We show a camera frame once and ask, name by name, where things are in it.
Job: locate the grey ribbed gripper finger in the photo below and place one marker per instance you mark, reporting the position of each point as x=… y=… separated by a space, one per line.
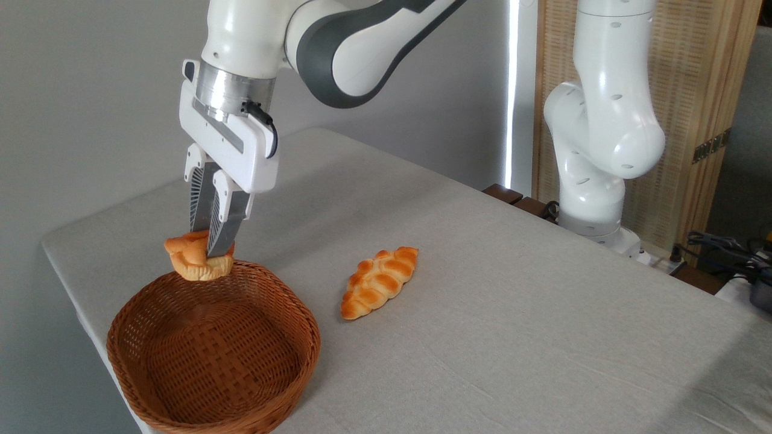
x=228 y=211
x=199 y=199

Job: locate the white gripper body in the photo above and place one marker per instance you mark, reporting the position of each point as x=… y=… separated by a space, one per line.
x=250 y=160

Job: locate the round bread roll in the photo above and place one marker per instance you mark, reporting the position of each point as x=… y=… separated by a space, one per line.
x=190 y=259

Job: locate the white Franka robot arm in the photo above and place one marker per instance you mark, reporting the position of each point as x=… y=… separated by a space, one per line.
x=362 y=54

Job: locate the brown wicker basket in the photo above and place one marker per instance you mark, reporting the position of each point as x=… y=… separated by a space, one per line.
x=211 y=355

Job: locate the braided bread loaf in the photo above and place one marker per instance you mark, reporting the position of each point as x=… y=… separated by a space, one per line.
x=377 y=282

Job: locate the dark brown wooden furniture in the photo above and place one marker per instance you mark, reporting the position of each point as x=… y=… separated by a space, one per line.
x=503 y=194

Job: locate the grey tablecloth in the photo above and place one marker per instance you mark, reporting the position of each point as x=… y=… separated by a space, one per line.
x=482 y=313

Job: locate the white power strip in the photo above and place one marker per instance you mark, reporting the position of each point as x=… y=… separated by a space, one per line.
x=657 y=260

